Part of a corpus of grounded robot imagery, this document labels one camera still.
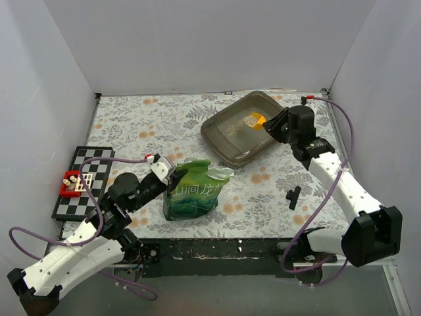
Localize yellow plastic scoop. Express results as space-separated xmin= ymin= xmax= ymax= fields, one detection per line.
xmin=244 ymin=113 xmax=266 ymax=130

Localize green litter bag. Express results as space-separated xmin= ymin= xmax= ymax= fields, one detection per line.
xmin=163 ymin=160 xmax=234 ymax=221

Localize grey litter box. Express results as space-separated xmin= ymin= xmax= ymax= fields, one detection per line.
xmin=201 ymin=91 xmax=283 ymax=168

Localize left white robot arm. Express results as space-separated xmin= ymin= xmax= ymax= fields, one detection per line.
xmin=7 ymin=171 xmax=185 ymax=315

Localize pile of litter grains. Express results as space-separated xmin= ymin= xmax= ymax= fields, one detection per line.
xmin=227 ymin=117 xmax=248 ymax=136

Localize small black clip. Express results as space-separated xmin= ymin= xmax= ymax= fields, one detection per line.
xmin=285 ymin=186 xmax=301 ymax=210

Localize red tray with pieces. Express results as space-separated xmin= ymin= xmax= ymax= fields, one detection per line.
xmin=59 ymin=171 xmax=86 ymax=198

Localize black white checkerboard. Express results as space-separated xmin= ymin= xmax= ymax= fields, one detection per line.
xmin=51 ymin=146 xmax=114 ymax=221

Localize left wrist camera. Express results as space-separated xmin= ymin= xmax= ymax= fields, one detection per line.
xmin=145 ymin=154 xmax=176 ymax=185

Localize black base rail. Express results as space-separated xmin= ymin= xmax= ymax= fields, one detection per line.
xmin=136 ymin=238 xmax=294 ymax=278

